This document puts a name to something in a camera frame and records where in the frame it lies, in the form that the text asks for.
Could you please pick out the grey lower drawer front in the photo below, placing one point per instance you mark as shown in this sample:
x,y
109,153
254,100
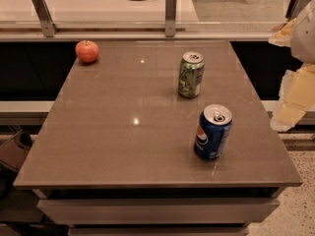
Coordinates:
x,y
160,231

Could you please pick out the blue pepsi can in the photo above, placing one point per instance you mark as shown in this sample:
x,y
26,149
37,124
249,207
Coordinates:
x,y
213,128

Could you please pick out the grey upper drawer front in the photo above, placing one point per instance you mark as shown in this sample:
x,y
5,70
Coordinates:
x,y
158,211

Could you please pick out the red apple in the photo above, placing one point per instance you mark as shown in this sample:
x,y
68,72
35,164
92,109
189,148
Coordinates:
x,y
87,51

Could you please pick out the right metal railing bracket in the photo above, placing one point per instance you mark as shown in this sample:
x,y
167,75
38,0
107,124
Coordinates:
x,y
295,7

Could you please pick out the metal railing bracket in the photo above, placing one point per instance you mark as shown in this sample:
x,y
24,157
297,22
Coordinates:
x,y
295,7
170,18
49,29

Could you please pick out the middle metal railing bracket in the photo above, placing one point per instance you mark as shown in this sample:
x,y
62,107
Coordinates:
x,y
170,18

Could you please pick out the grey drawer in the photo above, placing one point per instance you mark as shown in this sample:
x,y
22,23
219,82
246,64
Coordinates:
x,y
158,211
160,231

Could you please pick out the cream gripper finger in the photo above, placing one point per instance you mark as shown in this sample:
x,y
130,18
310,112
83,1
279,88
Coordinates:
x,y
297,96
282,37

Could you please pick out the left metal railing bracket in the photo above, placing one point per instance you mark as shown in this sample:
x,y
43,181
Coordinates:
x,y
49,29

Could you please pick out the green soda can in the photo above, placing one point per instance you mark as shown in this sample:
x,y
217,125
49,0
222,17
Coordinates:
x,y
191,74

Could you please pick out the dark object at left floor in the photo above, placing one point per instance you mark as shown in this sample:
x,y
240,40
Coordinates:
x,y
13,153

